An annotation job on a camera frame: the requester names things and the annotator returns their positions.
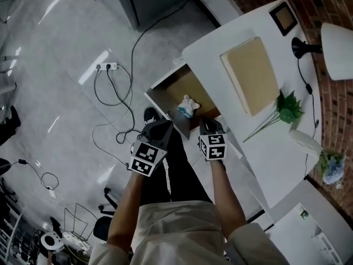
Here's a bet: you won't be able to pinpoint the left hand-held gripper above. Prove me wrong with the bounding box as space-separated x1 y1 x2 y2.
129 121 174 178

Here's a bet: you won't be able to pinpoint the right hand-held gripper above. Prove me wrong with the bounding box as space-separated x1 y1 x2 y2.
199 116 228 162

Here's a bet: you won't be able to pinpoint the white drawer with brown inside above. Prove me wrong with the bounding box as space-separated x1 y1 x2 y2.
144 63 223 140

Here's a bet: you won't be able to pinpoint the person's left forearm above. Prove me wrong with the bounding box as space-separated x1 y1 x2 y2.
106 171 152 250

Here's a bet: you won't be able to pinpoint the person's right forearm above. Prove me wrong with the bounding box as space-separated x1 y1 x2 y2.
207 158 247 244

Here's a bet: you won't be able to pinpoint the person's black trousers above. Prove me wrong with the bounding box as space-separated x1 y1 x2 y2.
137 125 217 205

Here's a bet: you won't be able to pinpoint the beige book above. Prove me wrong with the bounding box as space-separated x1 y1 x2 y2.
220 36 281 118

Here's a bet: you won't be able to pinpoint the white desk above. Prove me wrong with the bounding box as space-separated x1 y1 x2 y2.
180 0 324 226

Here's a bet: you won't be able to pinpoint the green leaf sprig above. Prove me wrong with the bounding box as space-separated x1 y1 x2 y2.
242 89 306 143

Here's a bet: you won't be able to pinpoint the white power strip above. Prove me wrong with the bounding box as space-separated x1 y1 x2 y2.
95 61 119 71

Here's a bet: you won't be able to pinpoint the white ribbed vase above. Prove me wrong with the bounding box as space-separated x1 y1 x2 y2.
288 128 323 156

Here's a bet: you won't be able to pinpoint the person's cream shirt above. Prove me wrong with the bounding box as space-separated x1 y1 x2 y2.
88 200 290 265

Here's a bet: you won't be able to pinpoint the black office chair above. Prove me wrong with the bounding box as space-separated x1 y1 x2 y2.
93 187 120 244

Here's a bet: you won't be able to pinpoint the grey refrigerator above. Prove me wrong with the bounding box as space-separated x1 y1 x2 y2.
110 0 199 31

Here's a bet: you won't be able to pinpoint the white low cabinet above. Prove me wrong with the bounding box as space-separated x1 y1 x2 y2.
264 175 353 265

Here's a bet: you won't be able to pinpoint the white shade table lamp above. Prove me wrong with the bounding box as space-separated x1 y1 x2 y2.
291 22 353 81

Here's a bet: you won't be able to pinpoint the white round device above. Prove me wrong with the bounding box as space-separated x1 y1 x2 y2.
40 230 65 252

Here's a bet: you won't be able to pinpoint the white floor cable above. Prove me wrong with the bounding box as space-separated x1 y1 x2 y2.
92 120 133 167

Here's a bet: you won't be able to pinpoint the thin black refrigerator cable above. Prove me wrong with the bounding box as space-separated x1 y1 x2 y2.
128 0 194 124

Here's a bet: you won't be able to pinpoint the black power cable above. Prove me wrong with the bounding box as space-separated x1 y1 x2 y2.
93 65 138 146

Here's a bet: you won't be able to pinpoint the black lamp cable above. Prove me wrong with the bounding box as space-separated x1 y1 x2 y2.
296 57 320 179

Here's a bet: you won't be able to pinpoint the black picture frame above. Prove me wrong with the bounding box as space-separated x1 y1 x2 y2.
269 2 298 37

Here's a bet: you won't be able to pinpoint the white wire stool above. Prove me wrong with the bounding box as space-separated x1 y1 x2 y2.
62 203 92 256

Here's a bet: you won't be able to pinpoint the black adapter cable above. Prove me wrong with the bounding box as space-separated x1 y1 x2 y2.
10 158 60 190

